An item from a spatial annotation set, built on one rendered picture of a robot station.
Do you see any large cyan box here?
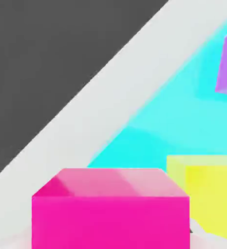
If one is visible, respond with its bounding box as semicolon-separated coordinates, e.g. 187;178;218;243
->
86;9;227;169

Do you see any small pink cube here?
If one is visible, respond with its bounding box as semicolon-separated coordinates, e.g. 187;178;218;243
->
31;168;190;249

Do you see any small yellow cube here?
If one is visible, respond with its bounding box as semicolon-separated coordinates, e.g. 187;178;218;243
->
166;155;227;244

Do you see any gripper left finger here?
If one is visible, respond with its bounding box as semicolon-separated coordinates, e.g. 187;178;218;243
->
7;228;33;249

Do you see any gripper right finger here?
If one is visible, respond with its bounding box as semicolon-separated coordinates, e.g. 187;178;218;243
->
189;228;227;249

